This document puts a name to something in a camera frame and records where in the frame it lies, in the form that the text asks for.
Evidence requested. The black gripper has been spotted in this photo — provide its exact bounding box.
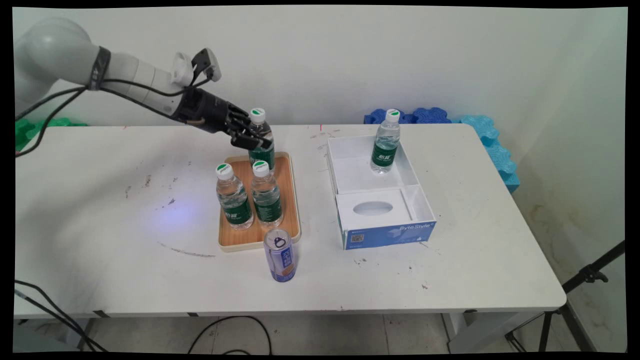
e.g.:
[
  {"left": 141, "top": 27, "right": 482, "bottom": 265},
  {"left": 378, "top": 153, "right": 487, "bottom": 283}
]
[{"left": 172, "top": 88, "right": 274, "bottom": 150}]

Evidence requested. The water bottle green label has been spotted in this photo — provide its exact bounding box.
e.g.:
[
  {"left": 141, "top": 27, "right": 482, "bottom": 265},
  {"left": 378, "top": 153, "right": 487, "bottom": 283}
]
[
  {"left": 215, "top": 163, "right": 255, "bottom": 231},
  {"left": 250, "top": 160, "right": 285, "bottom": 228},
  {"left": 247, "top": 107, "right": 276, "bottom": 176},
  {"left": 370, "top": 108, "right": 401, "bottom": 175}
]

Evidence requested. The wooden tray white rim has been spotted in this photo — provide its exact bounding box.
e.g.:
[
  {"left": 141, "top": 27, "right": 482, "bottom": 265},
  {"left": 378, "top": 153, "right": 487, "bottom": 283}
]
[{"left": 218, "top": 151, "right": 302, "bottom": 252}]

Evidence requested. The blue drink can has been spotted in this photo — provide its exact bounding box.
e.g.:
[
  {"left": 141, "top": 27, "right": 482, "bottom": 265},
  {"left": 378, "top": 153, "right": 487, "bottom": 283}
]
[{"left": 264, "top": 228, "right": 298, "bottom": 283}]

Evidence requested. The white blue cardboard box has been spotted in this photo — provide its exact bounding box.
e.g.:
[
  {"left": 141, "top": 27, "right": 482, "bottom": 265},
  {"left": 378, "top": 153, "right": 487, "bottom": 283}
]
[{"left": 326, "top": 134, "right": 437, "bottom": 251}]

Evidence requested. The dark blue foam mat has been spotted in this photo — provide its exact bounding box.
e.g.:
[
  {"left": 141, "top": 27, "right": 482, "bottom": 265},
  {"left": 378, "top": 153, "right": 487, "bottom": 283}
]
[{"left": 364, "top": 107, "right": 454, "bottom": 125}]

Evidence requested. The green foam mat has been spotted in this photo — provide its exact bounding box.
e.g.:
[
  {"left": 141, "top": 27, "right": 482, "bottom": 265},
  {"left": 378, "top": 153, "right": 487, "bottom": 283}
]
[{"left": 15, "top": 117, "right": 89, "bottom": 151}]

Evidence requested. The light blue foam mat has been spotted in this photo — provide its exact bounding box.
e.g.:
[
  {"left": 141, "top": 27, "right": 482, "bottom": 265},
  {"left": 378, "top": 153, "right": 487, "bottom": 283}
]
[{"left": 452, "top": 114, "right": 521, "bottom": 194}]

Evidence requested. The white table leg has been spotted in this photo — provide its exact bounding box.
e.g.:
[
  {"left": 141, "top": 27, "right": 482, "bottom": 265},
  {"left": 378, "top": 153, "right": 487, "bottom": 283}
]
[{"left": 442, "top": 311, "right": 547, "bottom": 354}]

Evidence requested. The black tripod stand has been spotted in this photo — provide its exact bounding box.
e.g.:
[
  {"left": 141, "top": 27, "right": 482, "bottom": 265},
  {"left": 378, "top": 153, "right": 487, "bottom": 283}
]
[{"left": 504, "top": 240, "right": 626, "bottom": 353}]

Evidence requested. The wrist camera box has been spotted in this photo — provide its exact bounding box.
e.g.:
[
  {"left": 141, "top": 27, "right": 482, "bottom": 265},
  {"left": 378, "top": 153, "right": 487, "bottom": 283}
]
[{"left": 191, "top": 48, "right": 222, "bottom": 84}]

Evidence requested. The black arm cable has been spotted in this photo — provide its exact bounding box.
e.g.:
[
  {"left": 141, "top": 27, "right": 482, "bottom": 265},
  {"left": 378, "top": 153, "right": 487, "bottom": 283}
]
[{"left": 15, "top": 74, "right": 217, "bottom": 159}]

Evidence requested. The black arm strap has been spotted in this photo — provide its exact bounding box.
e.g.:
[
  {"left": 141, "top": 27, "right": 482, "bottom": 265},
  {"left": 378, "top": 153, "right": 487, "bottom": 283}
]
[{"left": 89, "top": 46, "right": 112, "bottom": 92}]

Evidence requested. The black looped floor cable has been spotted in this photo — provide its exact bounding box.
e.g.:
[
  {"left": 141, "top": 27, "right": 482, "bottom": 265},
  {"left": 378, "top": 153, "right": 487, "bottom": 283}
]
[{"left": 187, "top": 315, "right": 274, "bottom": 356}]

